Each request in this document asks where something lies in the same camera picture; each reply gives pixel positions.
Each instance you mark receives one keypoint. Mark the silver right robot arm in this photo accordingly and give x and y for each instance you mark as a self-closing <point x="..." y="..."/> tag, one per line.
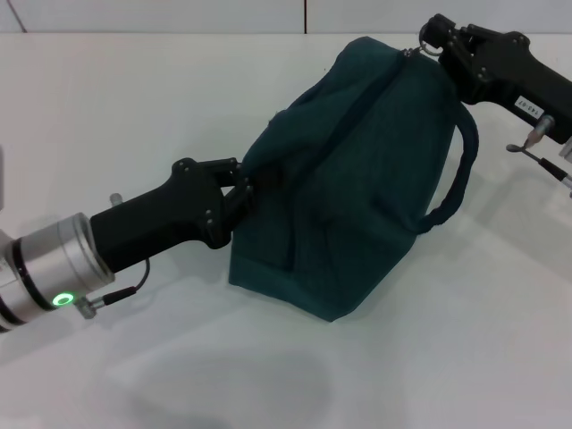
<point x="568" y="147"/>

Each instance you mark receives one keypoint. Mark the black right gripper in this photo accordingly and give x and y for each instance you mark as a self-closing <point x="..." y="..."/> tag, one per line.
<point x="514" y="76"/>

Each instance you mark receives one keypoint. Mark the dark teal fabric bag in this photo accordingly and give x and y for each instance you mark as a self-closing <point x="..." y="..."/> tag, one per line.
<point x="348" y="179"/>

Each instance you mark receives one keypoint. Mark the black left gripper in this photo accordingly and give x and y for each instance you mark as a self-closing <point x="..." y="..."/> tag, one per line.
<point x="161" y="214"/>

